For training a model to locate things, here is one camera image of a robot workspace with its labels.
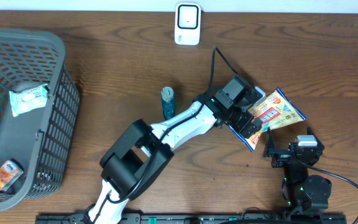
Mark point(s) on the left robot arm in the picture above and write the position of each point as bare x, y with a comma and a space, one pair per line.
142, 152

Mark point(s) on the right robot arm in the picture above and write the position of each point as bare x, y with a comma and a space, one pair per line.
306, 194

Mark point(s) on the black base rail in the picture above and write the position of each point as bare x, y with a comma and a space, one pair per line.
136, 218

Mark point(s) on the white barcode scanner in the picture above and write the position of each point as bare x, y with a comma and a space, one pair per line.
187, 24

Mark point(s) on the yellow snack bag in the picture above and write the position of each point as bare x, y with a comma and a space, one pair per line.
276, 111

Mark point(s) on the orange tissue pack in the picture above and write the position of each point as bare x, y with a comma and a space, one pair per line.
9, 173

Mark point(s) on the green wet wipes pack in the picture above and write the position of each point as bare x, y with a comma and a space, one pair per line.
28, 100

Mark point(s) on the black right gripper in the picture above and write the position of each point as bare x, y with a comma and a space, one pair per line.
282, 156

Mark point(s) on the grey plastic shopping basket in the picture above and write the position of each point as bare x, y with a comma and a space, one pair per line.
37, 141

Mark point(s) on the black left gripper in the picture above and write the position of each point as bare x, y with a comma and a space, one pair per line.
248, 124

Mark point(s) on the blue mouthwash bottle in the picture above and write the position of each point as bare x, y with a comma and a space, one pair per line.
168, 102

